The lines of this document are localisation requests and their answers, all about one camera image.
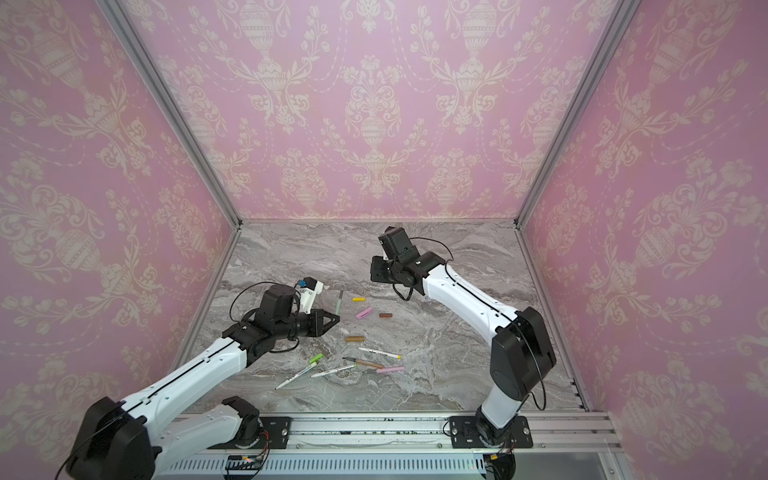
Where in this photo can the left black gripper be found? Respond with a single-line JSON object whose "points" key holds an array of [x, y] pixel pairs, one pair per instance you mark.
{"points": [[319, 328]]}

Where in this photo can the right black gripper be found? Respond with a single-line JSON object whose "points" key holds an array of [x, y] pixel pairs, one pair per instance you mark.
{"points": [[381, 270]]}

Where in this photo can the white yellow marker pen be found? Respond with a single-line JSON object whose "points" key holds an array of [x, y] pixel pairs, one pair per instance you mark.
{"points": [[380, 353]]}

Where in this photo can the light green fountain pen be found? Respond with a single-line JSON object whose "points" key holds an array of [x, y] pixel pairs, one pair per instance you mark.
{"points": [[339, 302]]}

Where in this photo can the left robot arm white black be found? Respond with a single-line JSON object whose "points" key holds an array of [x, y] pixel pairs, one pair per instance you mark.
{"points": [[142, 435]]}

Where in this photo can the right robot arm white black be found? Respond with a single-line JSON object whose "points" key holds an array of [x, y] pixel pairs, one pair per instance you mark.
{"points": [[521, 350]]}

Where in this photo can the pink pen cap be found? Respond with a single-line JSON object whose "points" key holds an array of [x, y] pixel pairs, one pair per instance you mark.
{"points": [[364, 313]]}

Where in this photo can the white green marker pen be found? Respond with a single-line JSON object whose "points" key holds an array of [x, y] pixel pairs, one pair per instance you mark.
{"points": [[334, 371]]}

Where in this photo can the brown fountain pen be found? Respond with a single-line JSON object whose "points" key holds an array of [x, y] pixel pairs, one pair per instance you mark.
{"points": [[364, 363]]}

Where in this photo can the pink fountain pen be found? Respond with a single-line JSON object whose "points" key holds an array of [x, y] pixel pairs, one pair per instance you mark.
{"points": [[390, 370]]}

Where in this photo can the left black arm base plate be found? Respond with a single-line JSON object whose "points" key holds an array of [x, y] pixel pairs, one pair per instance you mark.
{"points": [[274, 431]]}

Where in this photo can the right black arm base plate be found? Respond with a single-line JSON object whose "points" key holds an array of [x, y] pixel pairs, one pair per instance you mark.
{"points": [[473, 432]]}

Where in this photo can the white vented cable duct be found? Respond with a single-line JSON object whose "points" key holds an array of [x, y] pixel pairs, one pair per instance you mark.
{"points": [[328, 466]]}

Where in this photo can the aluminium front rail frame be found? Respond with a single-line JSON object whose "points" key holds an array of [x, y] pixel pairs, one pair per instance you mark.
{"points": [[566, 445]]}

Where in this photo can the right aluminium corner post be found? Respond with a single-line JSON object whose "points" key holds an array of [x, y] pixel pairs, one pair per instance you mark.
{"points": [[614, 31]]}

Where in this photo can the aluminium corner post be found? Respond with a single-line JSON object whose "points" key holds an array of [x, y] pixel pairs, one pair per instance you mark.
{"points": [[117, 17], [614, 31]]}

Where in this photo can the left aluminium corner post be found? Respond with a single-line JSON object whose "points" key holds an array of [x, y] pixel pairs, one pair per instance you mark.
{"points": [[117, 17]]}

